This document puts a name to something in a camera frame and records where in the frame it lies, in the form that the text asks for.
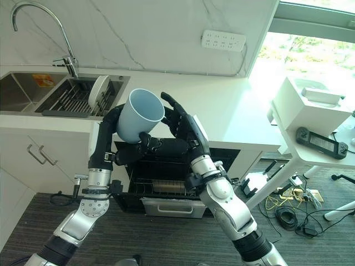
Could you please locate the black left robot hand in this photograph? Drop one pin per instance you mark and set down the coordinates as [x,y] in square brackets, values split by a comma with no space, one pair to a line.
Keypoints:
[103,138]

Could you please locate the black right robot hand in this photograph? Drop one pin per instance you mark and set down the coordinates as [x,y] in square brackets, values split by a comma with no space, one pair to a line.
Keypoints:
[184,122]

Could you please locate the light blue plastic cup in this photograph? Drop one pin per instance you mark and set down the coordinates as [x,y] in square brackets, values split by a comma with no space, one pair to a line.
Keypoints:
[138,119]

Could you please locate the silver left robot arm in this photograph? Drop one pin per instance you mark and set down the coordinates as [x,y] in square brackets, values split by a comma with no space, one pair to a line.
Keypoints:
[83,213]

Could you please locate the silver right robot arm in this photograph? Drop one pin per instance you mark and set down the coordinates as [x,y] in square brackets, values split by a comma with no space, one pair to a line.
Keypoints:
[227,199]

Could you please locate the black built-in dishwasher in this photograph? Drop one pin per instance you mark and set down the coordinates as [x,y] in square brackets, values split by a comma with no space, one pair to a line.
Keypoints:
[222,158]

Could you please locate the steel dishwasher drawer rack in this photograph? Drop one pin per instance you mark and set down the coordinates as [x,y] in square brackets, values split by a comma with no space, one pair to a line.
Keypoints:
[166,206]

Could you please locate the metal dish drying rack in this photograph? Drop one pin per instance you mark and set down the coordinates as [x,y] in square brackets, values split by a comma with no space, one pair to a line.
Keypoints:
[72,104]

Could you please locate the white round plate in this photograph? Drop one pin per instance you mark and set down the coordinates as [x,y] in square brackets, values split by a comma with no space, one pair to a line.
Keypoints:
[97,90]

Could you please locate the orange sticker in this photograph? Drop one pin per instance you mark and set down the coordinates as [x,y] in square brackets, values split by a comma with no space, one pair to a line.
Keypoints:
[43,80]

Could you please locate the stainless steel sink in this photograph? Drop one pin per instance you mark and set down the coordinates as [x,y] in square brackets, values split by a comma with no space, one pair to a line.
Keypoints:
[19,91]

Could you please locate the black clamp tool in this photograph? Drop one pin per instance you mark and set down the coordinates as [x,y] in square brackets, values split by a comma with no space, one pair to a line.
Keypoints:
[273,167]

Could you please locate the chrome gooseneck faucet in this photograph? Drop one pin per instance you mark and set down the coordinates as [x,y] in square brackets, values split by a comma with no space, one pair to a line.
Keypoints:
[66,44]

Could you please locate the white box appliance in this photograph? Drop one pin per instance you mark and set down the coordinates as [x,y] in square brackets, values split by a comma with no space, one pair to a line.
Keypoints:
[299,116]

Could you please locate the grey robot body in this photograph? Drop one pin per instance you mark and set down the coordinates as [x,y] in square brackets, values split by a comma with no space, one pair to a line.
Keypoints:
[129,261]

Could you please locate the white floor power strip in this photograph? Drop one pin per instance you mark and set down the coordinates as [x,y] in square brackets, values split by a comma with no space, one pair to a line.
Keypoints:
[296,180]

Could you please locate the white desk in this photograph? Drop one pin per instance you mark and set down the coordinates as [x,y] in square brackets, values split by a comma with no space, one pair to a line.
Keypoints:
[310,163]

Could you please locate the black handheld controller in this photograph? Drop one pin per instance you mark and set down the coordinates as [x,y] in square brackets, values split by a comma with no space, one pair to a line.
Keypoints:
[321,142]

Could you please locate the window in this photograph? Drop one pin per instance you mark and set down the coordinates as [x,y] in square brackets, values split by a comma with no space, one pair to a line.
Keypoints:
[310,41]

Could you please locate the small cardboard box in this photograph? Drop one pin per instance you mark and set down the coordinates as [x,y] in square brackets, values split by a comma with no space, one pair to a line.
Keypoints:
[314,198]

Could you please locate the black power adapter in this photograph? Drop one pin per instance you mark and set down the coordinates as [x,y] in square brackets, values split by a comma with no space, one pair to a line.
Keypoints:
[309,230]

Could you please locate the white wall power strip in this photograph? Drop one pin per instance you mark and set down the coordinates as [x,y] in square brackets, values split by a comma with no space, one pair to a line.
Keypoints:
[223,40]

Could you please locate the grey flat bracket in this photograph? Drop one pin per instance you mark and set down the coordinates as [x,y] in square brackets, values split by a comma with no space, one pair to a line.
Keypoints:
[321,95]

